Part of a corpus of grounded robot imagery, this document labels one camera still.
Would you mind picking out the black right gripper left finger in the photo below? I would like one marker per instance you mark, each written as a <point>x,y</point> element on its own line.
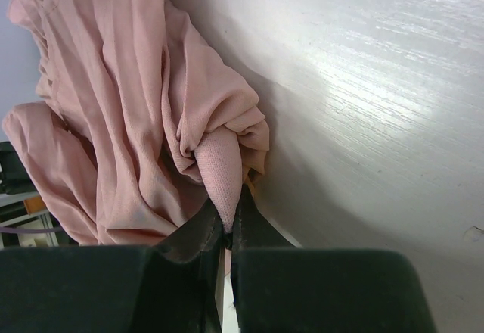
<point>174,286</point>

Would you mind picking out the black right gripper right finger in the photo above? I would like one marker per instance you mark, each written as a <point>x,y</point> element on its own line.
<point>279,287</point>

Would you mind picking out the pink skirt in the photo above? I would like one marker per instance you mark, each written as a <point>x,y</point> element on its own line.
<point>138,123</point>

